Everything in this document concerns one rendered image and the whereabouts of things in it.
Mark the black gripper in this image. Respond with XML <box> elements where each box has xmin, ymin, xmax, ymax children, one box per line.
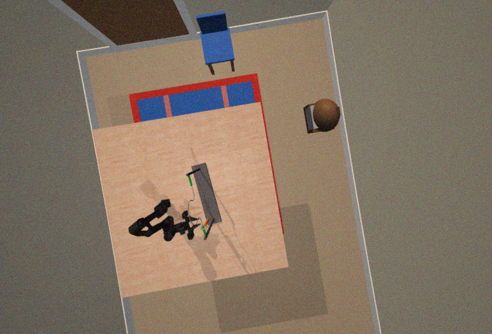
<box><xmin>182</xmin><ymin>210</ymin><xmax>201</xmax><ymax>240</ymax></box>

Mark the thin grey curved wire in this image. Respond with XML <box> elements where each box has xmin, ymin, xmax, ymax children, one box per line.
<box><xmin>186</xmin><ymin>163</ymin><xmax>222</xmax><ymax>240</ymax></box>

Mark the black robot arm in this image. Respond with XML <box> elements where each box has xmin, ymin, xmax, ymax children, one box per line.
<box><xmin>129</xmin><ymin>199</ymin><xmax>186</xmax><ymax>242</ymax></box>

